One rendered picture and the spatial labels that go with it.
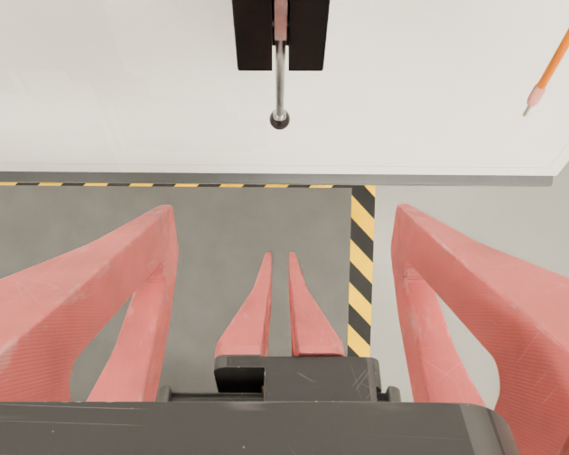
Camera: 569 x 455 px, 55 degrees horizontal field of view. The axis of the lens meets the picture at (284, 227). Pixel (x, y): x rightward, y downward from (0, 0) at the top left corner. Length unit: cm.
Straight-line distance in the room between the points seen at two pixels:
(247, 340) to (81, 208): 124
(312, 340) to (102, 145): 30
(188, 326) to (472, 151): 108
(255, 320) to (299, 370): 3
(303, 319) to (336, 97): 22
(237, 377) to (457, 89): 28
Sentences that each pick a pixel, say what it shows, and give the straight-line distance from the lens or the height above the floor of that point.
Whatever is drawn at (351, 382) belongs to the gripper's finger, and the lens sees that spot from 24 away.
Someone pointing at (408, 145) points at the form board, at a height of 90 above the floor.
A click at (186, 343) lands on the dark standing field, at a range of 148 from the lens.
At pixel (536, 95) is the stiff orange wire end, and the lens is 30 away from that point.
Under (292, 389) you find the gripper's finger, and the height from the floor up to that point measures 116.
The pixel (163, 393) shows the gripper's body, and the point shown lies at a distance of 24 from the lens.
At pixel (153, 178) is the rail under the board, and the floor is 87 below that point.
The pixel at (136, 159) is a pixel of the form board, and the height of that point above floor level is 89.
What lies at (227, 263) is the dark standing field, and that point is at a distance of 141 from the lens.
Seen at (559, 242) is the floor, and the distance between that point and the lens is 158.
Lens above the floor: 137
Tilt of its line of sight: 82 degrees down
